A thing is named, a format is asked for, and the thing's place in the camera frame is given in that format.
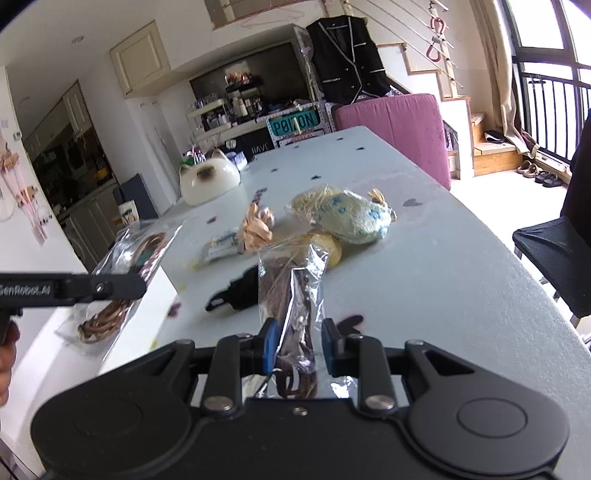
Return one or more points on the person's left hand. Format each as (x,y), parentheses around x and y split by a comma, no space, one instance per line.
(7,360)

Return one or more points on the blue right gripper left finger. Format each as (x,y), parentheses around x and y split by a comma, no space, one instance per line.
(269,339)

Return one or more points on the white blue tissue packet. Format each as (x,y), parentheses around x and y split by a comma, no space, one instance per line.
(227,244)

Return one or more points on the white cat face holder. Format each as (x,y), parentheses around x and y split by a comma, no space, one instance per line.
(208,180)

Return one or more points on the peach ribbon scrunchie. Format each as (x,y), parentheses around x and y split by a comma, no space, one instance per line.
(256,230)

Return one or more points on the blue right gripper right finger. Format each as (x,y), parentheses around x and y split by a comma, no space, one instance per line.
(331,346)

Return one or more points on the black chair at right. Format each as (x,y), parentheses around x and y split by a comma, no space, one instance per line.
(560,249)

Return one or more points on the yellow round sponge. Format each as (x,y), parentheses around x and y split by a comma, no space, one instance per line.
(327,242)

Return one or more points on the blue patterned fluffy cloth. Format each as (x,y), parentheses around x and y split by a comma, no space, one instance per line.
(355,219)

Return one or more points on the teal poison sign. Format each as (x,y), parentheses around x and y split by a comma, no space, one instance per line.
(294,123)

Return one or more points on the white shallow tray box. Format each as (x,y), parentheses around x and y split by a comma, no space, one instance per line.
(49,367)

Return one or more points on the white cartoon tote bag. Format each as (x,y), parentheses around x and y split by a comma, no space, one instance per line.
(128,213)

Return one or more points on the black jacket white piping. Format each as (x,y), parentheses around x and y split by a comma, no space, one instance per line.
(346,60)

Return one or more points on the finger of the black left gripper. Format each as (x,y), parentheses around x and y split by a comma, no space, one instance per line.
(66,289)

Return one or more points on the pink upholstered chair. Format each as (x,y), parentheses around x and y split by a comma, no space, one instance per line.
(411,123)

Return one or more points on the black soft strap pouch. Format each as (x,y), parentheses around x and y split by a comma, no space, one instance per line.
(241,293)

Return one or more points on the dark blue chair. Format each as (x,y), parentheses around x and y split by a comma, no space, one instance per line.
(135,189)

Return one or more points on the white tiered shelf rack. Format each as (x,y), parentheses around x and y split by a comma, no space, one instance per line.
(215,114)

